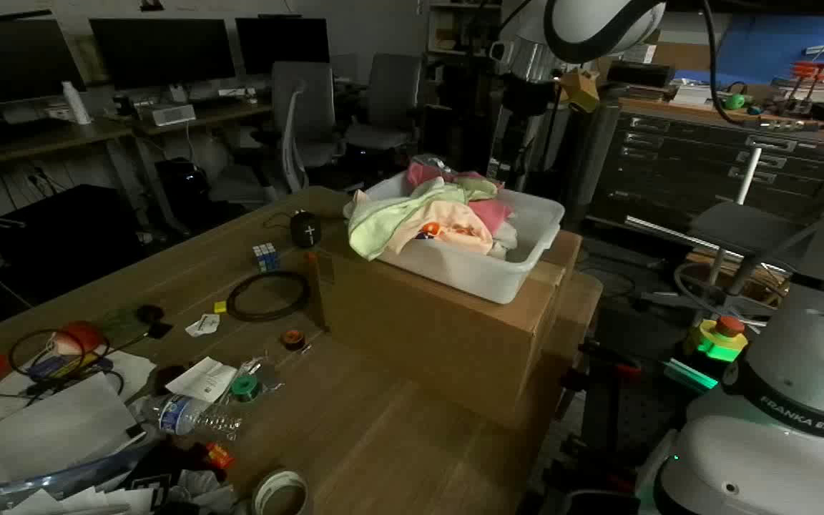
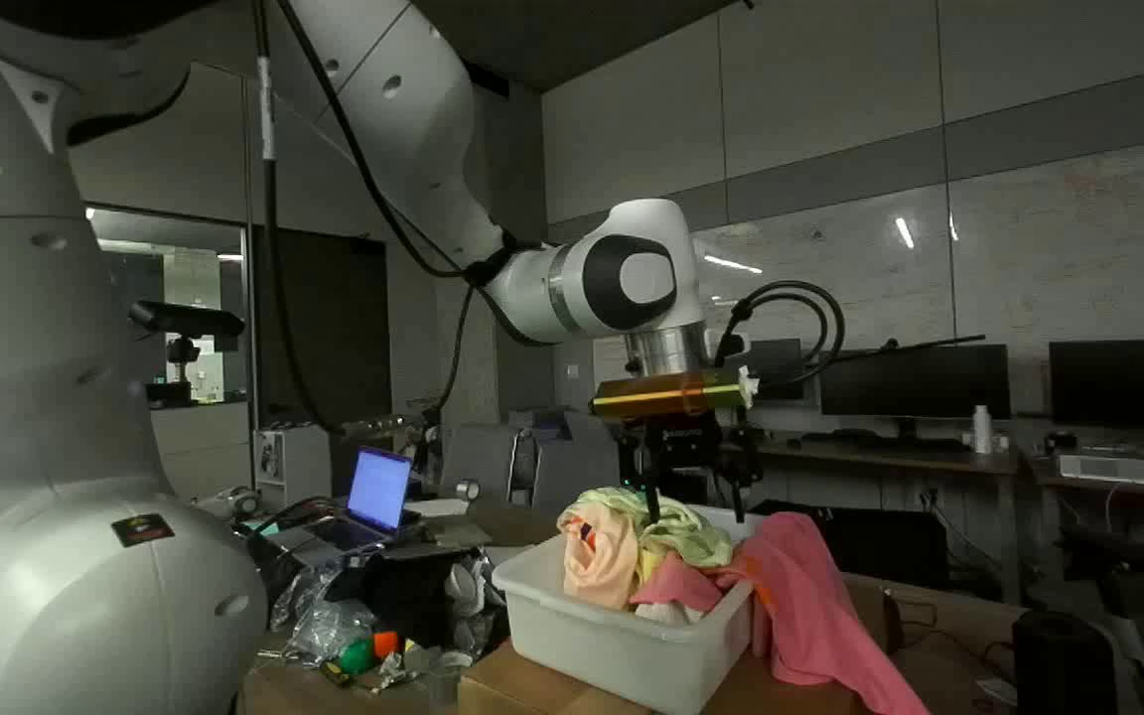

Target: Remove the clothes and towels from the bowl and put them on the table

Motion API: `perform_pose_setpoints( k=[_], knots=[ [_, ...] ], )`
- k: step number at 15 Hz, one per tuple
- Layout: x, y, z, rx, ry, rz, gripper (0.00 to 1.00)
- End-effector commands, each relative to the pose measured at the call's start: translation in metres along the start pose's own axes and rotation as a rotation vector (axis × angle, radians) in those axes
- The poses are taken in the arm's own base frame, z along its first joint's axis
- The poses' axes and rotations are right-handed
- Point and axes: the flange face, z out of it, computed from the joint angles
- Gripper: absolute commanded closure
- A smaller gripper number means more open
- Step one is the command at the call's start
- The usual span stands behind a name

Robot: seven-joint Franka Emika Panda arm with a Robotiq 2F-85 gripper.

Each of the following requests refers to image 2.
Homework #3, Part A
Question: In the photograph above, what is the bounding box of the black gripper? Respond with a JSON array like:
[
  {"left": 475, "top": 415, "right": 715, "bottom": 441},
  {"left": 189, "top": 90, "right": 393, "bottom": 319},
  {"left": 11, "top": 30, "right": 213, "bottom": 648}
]
[{"left": 617, "top": 415, "right": 749, "bottom": 523}]

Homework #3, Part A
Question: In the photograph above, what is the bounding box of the light green towel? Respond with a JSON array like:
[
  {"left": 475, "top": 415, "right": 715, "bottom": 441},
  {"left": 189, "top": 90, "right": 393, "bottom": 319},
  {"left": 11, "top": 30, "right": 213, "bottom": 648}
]
[{"left": 577, "top": 486, "right": 739, "bottom": 576}]

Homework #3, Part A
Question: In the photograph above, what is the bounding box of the peach cloth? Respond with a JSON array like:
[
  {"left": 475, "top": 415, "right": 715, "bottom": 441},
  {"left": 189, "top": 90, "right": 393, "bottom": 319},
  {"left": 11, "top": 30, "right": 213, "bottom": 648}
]
[{"left": 552, "top": 494, "right": 655, "bottom": 613}]

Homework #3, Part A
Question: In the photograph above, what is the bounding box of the pink cloth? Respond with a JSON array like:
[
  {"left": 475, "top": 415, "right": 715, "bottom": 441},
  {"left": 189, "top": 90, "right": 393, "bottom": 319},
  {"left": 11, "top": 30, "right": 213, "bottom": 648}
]
[{"left": 626, "top": 512, "right": 935, "bottom": 715}]

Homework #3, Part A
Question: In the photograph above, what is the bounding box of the small white cloth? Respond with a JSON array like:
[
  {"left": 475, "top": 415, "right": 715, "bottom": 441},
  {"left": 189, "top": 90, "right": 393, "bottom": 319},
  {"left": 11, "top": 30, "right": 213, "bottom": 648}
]
[{"left": 626, "top": 594, "right": 710, "bottom": 629}]

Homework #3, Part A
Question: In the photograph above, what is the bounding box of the grey office chair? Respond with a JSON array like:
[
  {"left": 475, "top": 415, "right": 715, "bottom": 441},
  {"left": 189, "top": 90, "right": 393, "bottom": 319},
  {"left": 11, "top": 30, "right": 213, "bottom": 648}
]
[{"left": 523, "top": 410, "right": 624, "bottom": 523}]

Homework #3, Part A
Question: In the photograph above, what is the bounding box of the black computer monitor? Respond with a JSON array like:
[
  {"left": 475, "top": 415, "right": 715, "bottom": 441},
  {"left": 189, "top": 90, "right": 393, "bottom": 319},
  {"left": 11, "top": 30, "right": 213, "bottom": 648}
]
[
  {"left": 1045, "top": 336, "right": 1144, "bottom": 427},
  {"left": 739, "top": 332, "right": 816, "bottom": 398},
  {"left": 817, "top": 343, "right": 1017, "bottom": 425}
]

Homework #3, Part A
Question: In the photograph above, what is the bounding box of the white plastic bin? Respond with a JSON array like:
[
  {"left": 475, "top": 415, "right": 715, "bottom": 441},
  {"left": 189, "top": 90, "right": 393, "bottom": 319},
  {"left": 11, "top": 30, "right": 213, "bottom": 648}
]
[{"left": 488, "top": 499, "right": 763, "bottom": 715}]

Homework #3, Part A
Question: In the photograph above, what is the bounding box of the wooden office desk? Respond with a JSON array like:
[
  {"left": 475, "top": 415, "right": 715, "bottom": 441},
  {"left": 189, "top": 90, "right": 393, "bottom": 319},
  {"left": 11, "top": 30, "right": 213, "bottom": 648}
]
[
  {"left": 1021, "top": 451, "right": 1144, "bottom": 507},
  {"left": 748, "top": 437, "right": 1023, "bottom": 601}
]

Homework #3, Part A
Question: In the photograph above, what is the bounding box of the white bottle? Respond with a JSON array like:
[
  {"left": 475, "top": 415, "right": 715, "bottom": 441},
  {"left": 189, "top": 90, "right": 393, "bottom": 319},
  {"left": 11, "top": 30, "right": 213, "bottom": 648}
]
[{"left": 968, "top": 402, "right": 996, "bottom": 462}]

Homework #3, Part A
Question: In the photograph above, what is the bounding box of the open laptop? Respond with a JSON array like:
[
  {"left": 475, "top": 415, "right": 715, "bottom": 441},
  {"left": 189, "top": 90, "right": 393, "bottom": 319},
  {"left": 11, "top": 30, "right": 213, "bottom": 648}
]
[{"left": 283, "top": 445, "right": 422, "bottom": 552}]

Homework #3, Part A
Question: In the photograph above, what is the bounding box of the small green object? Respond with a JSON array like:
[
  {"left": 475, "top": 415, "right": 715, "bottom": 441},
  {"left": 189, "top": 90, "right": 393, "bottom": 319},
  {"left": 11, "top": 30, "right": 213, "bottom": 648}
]
[{"left": 338, "top": 634, "right": 377, "bottom": 678}]

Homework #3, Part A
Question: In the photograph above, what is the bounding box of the clear plastic bag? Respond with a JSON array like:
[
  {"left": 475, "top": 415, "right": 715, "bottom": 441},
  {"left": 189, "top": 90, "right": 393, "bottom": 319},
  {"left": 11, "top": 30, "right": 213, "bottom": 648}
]
[{"left": 283, "top": 592, "right": 377, "bottom": 668}]

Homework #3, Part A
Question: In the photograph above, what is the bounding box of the black cylindrical bin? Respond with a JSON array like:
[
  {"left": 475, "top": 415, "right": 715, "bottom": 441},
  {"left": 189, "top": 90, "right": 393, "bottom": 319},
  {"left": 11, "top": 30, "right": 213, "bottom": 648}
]
[{"left": 1009, "top": 602, "right": 1119, "bottom": 715}]

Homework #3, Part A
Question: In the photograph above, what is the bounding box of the white desktop device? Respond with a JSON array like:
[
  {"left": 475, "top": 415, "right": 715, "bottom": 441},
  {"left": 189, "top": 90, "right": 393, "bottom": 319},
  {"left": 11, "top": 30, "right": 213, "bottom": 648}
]
[{"left": 1054, "top": 450, "right": 1144, "bottom": 490}]

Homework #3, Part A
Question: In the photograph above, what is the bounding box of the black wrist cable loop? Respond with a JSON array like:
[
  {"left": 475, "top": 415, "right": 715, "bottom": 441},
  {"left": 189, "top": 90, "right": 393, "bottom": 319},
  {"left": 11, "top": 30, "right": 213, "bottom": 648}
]
[{"left": 715, "top": 279, "right": 849, "bottom": 402}]

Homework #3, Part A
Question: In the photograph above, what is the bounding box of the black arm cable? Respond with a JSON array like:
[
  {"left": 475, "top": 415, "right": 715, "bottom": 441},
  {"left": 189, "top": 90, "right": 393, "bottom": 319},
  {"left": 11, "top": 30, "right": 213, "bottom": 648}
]
[{"left": 271, "top": 0, "right": 512, "bottom": 284}]

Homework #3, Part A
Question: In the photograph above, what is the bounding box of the black camera on stand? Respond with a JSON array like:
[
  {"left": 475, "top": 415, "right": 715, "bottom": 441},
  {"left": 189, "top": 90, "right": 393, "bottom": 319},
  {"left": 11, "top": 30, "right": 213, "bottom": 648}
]
[{"left": 132, "top": 296, "right": 251, "bottom": 410}]

